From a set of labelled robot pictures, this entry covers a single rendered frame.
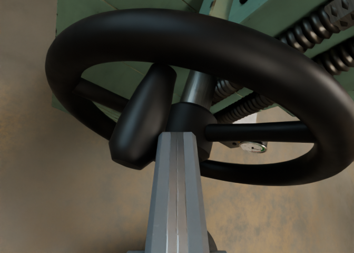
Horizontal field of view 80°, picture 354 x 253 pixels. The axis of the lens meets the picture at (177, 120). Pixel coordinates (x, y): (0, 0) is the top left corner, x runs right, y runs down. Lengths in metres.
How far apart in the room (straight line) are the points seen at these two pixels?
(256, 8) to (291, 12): 0.03
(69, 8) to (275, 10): 0.34
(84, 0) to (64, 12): 0.06
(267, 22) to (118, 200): 0.95
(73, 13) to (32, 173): 0.70
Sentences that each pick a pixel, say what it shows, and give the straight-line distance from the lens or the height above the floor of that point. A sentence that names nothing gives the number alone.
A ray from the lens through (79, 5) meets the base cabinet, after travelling 0.43.
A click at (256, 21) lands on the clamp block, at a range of 0.21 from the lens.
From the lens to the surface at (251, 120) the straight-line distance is 0.61.
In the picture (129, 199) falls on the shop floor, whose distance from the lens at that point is 1.06.
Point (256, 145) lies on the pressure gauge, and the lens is 0.52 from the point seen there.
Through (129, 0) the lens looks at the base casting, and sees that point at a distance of 0.36.
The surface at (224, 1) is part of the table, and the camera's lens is 0.25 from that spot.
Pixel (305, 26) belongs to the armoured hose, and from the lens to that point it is 0.20.
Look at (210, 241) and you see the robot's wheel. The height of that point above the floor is 0.18.
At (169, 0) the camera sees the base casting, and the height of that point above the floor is 0.79.
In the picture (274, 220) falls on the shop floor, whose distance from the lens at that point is 1.70.
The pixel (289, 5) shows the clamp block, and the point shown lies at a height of 0.93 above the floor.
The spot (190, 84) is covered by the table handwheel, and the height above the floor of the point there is 0.82.
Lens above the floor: 1.00
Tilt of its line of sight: 57 degrees down
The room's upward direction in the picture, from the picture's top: 67 degrees clockwise
